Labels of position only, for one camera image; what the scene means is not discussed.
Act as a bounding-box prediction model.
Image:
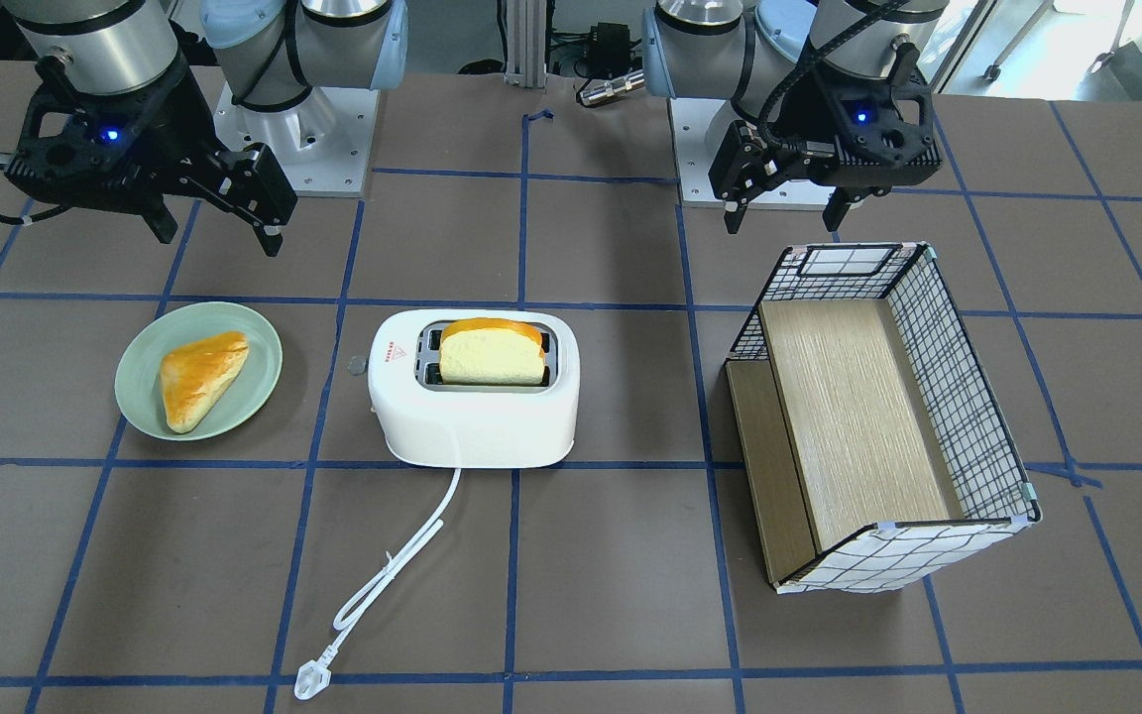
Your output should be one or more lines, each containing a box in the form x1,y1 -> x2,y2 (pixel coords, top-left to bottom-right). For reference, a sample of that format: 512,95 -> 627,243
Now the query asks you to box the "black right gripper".
5,59 -> 297,258

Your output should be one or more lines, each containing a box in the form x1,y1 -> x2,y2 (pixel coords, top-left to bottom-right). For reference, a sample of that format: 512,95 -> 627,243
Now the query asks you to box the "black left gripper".
708,69 -> 943,234

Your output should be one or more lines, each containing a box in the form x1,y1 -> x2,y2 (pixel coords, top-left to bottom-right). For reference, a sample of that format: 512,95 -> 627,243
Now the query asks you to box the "white two-slot toaster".
368,308 -> 581,470

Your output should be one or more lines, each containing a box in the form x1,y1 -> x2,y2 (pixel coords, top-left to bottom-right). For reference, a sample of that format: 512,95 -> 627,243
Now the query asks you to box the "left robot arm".
642,1 -> 947,234

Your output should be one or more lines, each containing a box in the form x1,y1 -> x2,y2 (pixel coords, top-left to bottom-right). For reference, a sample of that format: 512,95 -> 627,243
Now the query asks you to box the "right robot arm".
3,1 -> 408,257

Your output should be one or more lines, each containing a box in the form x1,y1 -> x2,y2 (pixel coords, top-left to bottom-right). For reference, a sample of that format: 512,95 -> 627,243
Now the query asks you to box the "toast slice in toaster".
439,316 -> 545,386

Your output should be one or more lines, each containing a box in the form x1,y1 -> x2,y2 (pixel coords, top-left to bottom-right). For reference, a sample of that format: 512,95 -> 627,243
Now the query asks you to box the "triangular golden bread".
159,331 -> 250,434

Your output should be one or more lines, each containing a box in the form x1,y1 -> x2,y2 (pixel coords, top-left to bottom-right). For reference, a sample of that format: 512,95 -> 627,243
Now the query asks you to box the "light green plate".
115,300 -> 283,441

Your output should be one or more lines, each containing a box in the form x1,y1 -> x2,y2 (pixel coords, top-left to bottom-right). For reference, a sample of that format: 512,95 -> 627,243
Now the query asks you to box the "grid-cloth wooden storage box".
724,243 -> 1043,595

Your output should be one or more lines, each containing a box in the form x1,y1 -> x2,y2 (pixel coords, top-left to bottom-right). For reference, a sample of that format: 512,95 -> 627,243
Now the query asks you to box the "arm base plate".
214,85 -> 384,198
668,97 -> 838,210

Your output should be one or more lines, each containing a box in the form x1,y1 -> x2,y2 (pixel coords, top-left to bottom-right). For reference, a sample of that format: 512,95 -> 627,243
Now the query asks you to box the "aluminium frame post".
502,0 -> 549,90

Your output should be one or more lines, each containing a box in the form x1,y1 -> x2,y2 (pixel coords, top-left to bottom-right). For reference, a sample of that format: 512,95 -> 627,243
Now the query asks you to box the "white toaster power cord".
293,466 -> 463,701

